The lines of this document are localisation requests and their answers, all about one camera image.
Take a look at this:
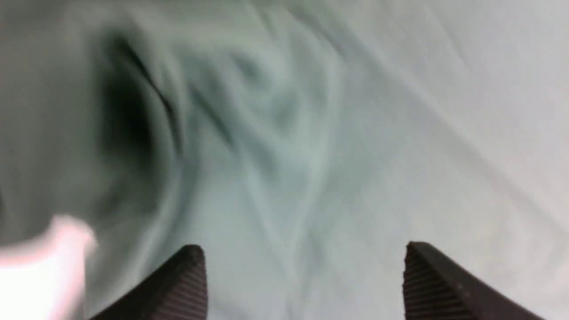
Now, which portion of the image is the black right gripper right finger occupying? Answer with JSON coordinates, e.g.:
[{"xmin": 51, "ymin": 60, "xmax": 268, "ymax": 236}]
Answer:
[{"xmin": 403, "ymin": 241, "xmax": 539, "ymax": 320}]

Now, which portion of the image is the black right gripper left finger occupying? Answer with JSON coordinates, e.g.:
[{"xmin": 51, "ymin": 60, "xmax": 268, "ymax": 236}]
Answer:
[{"xmin": 92, "ymin": 245, "xmax": 208, "ymax": 320}]

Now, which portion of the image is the green long-sleeved shirt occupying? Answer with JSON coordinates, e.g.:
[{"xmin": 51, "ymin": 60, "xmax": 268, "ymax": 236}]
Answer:
[{"xmin": 1, "ymin": 0, "xmax": 568, "ymax": 320}]

